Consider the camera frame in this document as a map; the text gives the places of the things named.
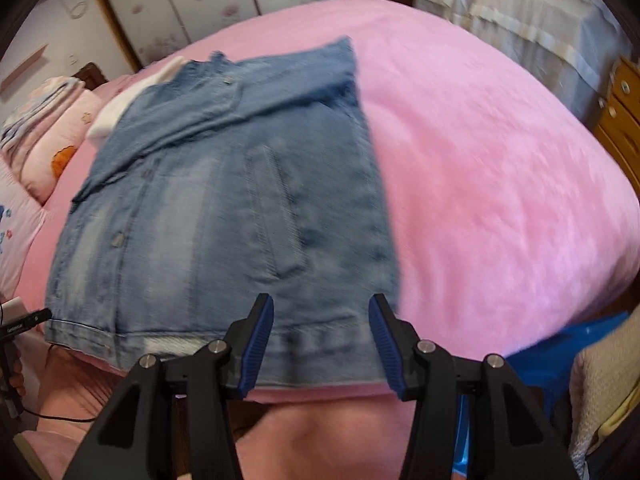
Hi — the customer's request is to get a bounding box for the folded striped pink quilt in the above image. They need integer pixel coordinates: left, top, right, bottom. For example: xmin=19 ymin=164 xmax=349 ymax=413
xmin=0 ymin=76 xmax=86 ymax=166

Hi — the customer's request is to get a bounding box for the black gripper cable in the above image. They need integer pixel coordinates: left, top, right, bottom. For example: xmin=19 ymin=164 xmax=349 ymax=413
xmin=20 ymin=405 xmax=98 ymax=423

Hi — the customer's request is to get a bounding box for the person's left hand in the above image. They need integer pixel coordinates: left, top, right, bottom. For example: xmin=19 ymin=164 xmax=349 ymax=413
xmin=9 ymin=352 xmax=27 ymax=398

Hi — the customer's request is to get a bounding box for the white folded garment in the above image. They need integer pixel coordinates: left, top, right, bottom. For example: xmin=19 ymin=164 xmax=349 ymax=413
xmin=86 ymin=55 xmax=188 ymax=142

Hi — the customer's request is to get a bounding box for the pink wall shelf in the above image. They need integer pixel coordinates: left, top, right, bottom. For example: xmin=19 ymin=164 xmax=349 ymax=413
xmin=0 ymin=44 xmax=49 ymax=93

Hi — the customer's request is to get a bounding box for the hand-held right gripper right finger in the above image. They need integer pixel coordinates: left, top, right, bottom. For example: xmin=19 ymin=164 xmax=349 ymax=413
xmin=368 ymin=292 xmax=571 ymax=480

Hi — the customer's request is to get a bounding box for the pink bed blanket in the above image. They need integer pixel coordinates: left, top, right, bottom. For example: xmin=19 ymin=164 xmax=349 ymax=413
xmin=0 ymin=0 xmax=638 ymax=406

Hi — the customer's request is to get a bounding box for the wooden drawer cabinet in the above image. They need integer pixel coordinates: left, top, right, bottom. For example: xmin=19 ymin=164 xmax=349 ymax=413
xmin=592 ymin=55 xmax=640 ymax=201

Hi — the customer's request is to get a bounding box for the blue denim jacket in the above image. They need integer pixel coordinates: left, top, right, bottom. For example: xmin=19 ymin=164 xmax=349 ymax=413
xmin=44 ymin=35 xmax=403 ymax=390

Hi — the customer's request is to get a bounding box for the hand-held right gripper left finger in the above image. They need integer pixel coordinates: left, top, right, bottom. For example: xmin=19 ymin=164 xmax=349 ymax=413
xmin=70 ymin=292 xmax=275 ymax=480

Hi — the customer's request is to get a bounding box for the beige knitted cloth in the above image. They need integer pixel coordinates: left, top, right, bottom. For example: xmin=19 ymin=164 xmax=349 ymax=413
xmin=567 ymin=305 xmax=640 ymax=466

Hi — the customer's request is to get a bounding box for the cream lace covered furniture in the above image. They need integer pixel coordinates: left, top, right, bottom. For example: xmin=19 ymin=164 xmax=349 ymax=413
xmin=410 ymin=0 xmax=636 ymax=121

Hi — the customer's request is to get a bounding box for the pink cartoon print pillow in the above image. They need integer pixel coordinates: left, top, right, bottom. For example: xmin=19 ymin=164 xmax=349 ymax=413
xmin=0 ymin=160 xmax=51 ymax=296

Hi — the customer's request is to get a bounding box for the dark wooden headboard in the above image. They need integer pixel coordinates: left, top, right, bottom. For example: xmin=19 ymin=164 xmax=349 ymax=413
xmin=72 ymin=62 xmax=111 ymax=86

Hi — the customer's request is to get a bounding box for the floral sliding door wardrobe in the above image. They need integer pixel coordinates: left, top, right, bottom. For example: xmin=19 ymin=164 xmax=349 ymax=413
xmin=82 ymin=0 xmax=351 ymax=68

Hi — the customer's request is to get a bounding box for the person's pink clothing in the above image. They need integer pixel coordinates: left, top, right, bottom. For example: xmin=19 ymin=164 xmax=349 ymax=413
xmin=15 ymin=340 xmax=481 ymax=480

